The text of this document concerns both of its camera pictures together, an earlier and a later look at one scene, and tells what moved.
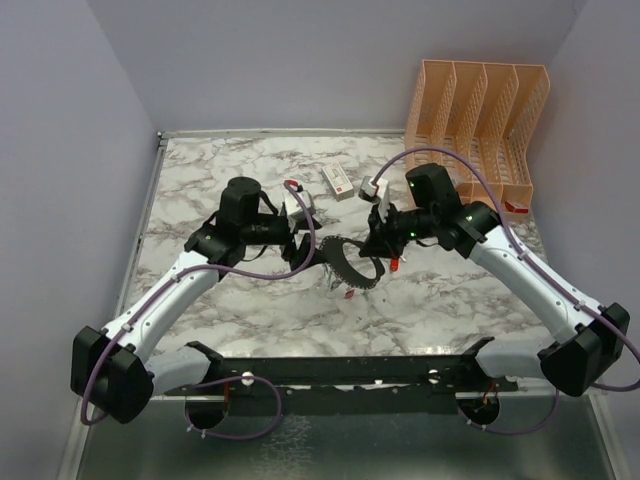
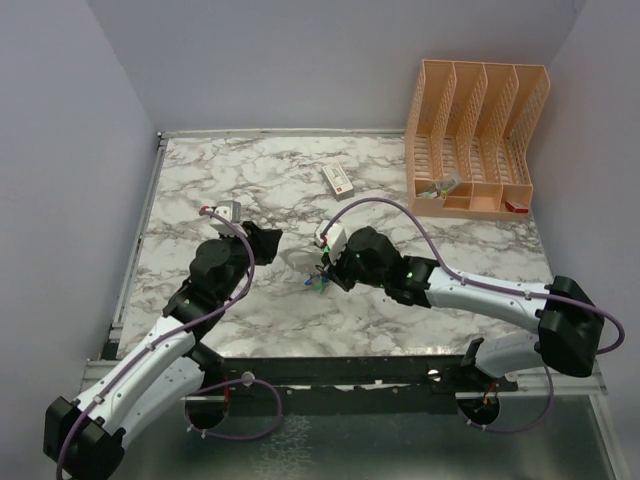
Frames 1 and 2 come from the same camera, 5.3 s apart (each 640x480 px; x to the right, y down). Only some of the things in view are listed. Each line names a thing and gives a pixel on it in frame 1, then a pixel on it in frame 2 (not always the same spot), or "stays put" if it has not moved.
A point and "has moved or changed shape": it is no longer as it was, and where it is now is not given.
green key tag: (331, 276) has moved or changed shape
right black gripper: (379, 241) to (334, 269)
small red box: (509, 206) stays put
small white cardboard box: (338, 181) stays put
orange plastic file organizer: (480, 121) stays put
